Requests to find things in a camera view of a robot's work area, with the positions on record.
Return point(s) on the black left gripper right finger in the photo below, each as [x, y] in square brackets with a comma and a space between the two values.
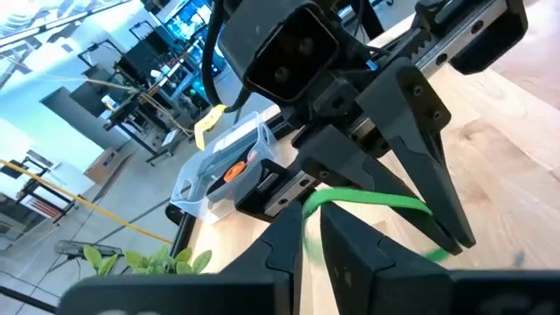
[394, 289]

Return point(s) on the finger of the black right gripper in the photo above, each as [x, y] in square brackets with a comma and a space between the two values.
[415, 131]
[350, 166]

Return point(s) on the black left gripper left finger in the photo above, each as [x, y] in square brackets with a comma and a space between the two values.
[245, 293]

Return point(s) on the green rubber band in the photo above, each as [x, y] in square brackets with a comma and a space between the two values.
[372, 197]

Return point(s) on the orange rubber band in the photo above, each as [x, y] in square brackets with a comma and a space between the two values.
[235, 171]

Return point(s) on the clear plastic bin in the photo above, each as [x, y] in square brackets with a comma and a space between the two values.
[197, 192]

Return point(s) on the green plant in white pot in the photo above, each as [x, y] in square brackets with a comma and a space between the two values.
[162, 262]

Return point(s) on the yellow label tag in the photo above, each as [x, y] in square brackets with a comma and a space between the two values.
[207, 124]

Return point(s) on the brown cardboard box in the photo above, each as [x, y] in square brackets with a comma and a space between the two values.
[105, 165]

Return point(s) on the cluttered black workbench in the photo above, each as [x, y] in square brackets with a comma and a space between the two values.
[131, 114]

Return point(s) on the black stand with white board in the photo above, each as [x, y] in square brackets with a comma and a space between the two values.
[44, 197]

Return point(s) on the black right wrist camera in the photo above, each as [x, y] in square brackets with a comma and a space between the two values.
[284, 48]

